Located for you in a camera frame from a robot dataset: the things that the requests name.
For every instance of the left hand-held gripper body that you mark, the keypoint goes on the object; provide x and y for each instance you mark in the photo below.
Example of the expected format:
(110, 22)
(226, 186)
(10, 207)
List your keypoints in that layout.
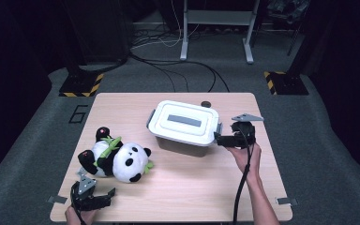
(82, 197)

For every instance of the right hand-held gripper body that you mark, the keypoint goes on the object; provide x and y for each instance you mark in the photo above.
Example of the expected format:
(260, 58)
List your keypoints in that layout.
(243, 131)

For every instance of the panda plush toy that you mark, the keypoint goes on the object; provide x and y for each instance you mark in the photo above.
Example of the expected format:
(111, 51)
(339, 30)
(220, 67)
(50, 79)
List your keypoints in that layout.
(118, 156)

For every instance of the clear plastic storage box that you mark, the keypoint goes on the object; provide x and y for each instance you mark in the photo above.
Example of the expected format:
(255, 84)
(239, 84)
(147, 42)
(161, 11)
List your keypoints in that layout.
(184, 146)

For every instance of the white box lid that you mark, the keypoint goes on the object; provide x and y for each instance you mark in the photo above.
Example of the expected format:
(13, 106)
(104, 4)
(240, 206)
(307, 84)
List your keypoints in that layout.
(184, 122)

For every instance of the person's left hand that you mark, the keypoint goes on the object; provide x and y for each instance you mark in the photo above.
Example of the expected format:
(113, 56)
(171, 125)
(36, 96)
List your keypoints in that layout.
(79, 217)

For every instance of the person's right hand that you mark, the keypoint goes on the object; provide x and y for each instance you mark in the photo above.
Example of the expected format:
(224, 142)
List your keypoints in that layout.
(247, 159)

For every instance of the grey tape piece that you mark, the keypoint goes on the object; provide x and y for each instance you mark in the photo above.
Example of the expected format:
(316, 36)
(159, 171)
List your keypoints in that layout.
(287, 201)
(57, 199)

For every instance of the dark round table grommet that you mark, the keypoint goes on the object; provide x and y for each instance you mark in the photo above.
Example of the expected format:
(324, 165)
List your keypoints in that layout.
(206, 103)

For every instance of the black striped stand base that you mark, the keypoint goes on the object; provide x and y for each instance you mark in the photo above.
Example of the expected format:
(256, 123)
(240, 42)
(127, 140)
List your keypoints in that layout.
(81, 86)
(287, 83)

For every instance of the dark equipment pile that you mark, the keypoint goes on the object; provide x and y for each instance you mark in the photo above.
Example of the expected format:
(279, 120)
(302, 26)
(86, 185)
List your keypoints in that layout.
(287, 11)

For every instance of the large black box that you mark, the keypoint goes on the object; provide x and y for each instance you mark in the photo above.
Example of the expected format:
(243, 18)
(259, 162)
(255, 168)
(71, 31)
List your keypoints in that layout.
(106, 31)

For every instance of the white metal stand frame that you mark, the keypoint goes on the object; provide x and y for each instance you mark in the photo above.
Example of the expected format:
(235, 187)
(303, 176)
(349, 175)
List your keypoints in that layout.
(218, 17)

